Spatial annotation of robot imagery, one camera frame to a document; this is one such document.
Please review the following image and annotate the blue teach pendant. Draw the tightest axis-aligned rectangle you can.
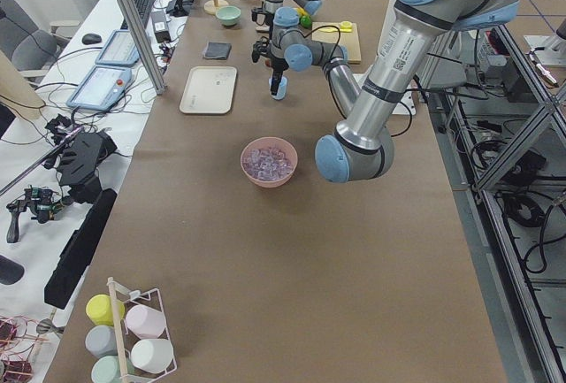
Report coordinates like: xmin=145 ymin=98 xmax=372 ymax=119
xmin=95 ymin=29 xmax=140 ymax=67
xmin=66 ymin=65 xmax=132 ymax=111

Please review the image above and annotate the green lime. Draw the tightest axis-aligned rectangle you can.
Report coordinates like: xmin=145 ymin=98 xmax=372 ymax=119
xmin=299 ymin=15 xmax=312 ymax=29

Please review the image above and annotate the blue teach pendant far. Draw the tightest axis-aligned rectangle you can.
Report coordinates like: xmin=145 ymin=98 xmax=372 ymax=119
xmin=95 ymin=29 xmax=140 ymax=67

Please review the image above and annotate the grey cup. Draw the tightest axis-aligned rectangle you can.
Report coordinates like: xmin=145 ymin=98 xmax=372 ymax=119
xmin=85 ymin=325 xmax=118 ymax=358

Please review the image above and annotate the mint cup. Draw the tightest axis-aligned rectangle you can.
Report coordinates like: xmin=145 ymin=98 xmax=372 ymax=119
xmin=90 ymin=356 xmax=122 ymax=383

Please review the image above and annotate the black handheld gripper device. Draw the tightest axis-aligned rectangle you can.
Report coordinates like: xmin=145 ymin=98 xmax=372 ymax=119
xmin=42 ymin=114 xmax=117 ymax=203

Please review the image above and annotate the white cup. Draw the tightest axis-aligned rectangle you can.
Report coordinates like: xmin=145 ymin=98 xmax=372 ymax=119
xmin=130 ymin=339 xmax=173 ymax=374

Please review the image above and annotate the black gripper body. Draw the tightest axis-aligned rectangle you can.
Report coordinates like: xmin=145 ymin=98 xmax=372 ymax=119
xmin=266 ymin=39 xmax=288 ymax=82
xmin=257 ymin=2 xmax=278 ymax=28

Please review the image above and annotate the yellow lemon upper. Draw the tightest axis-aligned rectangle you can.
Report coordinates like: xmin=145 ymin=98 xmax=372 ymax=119
xmin=294 ymin=7 xmax=309 ymax=17

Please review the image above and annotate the long black bar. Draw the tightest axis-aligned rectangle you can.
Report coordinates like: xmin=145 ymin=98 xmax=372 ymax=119
xmin=43 ymin=188 xmax=117 ymax=310

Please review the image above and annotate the pink bowl of ice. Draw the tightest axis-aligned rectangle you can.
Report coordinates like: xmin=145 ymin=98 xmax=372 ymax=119
xmin=240 ymin=137 xmax=298 ymax=188

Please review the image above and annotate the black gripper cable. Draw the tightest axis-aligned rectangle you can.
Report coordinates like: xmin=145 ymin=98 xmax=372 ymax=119
xmin=296 ymin=24 xmax=341 ymax=64

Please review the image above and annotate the light blue plastic cup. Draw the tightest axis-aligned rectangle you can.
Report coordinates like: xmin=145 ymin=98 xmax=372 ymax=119
xmin=272 ymin=76 xmax=287 ymax=101

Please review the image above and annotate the blue teach pendant near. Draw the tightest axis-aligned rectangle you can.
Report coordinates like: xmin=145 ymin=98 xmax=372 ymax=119
xmin=66 ymin=65 xmax=132 ymax=111

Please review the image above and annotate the white wire cup rack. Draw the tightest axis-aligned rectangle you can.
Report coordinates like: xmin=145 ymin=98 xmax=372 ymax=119
xmin=107 ymin=277 xmax=178 ymax=382

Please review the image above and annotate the pink cup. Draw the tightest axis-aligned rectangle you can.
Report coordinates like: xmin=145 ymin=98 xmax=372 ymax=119
xmin=125 ymin=304 xmax=166 ymax=339

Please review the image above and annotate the yellow cup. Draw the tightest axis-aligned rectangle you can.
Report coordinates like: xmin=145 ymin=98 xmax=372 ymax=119
xmin=85 ymin=294 xmax=114 ymax=326

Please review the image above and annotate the cream rabbit tray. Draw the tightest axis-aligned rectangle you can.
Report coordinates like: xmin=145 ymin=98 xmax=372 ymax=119
xmin=179 ymin=66 xmax=237 ymax=115

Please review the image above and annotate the aluminium frame post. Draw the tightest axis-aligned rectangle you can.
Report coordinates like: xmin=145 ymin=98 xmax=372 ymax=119
xmin=117 ymin=0 xmax=166 ymax=96

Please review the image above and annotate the black power adapter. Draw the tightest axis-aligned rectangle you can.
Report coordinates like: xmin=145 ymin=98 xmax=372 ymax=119
xmin=151 ymin=10 xmax=172 ymax=42

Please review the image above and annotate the grey folded cloth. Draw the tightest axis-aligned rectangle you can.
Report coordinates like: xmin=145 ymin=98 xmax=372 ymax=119
xmin=203 ymin=42 xmax=232 ymax=60

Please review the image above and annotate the wooden cutting board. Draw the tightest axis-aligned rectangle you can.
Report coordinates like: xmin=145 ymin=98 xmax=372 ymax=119
xmin=311 ymin=22 xmax=362 ymax=65

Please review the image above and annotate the grey office chair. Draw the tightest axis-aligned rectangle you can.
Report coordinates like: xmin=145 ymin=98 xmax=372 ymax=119
xmin=1 ymin=0 xmax=80 ymax=86

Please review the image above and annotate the mint green bowl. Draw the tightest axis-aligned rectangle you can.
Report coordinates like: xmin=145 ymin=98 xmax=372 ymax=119
xmin=215 ymin=5 xmax=241 ymax=27

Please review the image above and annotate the black keyboard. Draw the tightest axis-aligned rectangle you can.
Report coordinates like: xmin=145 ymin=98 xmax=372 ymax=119
xmin=133 ymin=0 xmax=154 ymax=28

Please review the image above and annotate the black computer mouse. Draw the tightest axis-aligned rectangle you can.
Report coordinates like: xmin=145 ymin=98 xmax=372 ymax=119
xmin=81 ymin=33 xmax=102 ymax=45

